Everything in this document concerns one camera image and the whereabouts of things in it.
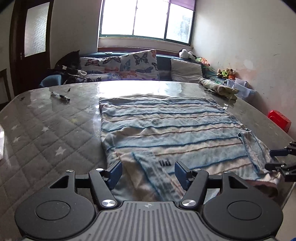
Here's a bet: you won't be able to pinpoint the black bag on sofa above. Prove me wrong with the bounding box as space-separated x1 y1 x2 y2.
55 50 80 69

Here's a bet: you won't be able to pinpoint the blue chair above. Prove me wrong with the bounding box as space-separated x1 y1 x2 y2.
39 74 62 88

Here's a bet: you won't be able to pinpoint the small dark object on table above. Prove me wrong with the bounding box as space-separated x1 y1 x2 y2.
51 91 71 102

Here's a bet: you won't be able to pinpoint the dark wooden door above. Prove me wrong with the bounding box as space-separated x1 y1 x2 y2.
9 0 54 96

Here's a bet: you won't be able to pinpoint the white grey cushion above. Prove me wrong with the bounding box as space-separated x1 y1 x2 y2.
171 59 203 83

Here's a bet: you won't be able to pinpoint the large window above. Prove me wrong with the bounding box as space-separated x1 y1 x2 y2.
99 0 196 45

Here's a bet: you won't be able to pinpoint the folded yellow-white clothes in bag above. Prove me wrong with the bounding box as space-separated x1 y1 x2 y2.
199 78 239 100

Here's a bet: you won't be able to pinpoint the grey quilted star table cover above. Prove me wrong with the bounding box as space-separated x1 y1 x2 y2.
1 81 294 240

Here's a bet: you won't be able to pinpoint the white plush toy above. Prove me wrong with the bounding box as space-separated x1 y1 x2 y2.
179 49 197 61

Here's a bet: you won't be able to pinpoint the butterfly print blanket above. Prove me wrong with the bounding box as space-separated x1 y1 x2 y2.
80 57 121 82

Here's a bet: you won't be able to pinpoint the pink white plastic bag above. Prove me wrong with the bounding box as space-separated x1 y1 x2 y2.
0 126 5 160

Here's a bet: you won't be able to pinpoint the red plastic stool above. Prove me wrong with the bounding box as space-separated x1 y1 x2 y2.
267 110 292 133

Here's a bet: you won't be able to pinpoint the blue striped knit garment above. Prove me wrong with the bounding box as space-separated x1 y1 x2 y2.
98 95 280 202

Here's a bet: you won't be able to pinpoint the clear plastic storage box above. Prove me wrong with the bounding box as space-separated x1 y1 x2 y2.
226 78 256 102

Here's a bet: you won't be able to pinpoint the butterfly print pillow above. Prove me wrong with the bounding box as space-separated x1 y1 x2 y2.
119 50 159 80

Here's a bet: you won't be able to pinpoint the yellow orange plush toy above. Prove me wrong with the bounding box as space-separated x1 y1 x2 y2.
217 68 236 80

